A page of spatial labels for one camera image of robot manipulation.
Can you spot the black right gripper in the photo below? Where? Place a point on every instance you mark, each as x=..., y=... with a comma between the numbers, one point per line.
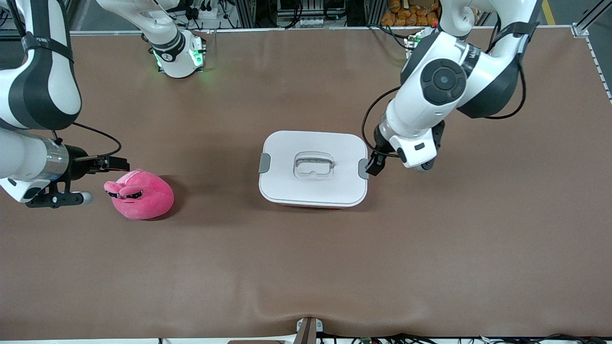
x=77, y=162

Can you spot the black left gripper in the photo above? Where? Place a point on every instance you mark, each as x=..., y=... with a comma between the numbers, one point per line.
x=381, y=145

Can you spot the pink plush toy with sunglasses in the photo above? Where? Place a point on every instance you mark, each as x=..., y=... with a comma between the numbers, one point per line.
x=148, y=200

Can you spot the white box lid grey latches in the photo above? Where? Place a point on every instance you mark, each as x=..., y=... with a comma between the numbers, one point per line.
x=287, y=186

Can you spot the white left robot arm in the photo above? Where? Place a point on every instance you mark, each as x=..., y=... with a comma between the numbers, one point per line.
x=430, y=110

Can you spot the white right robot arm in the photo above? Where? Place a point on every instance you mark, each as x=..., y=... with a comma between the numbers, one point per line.
x=43, y=95

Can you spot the pink translucent plastic box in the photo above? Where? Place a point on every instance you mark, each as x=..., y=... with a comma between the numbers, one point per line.
x=313, y=206

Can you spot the orange snack bags pile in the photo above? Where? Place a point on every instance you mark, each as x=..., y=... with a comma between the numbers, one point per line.
x=406, y=14

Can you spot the white connector strip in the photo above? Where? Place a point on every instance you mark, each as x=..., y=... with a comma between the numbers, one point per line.
x=313, y=22

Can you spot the white power strip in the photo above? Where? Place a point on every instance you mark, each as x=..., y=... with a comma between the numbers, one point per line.
x=205, y=13

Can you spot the aluminium frame post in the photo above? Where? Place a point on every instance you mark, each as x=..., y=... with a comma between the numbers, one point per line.
x=373, y=12
x=244, y=12

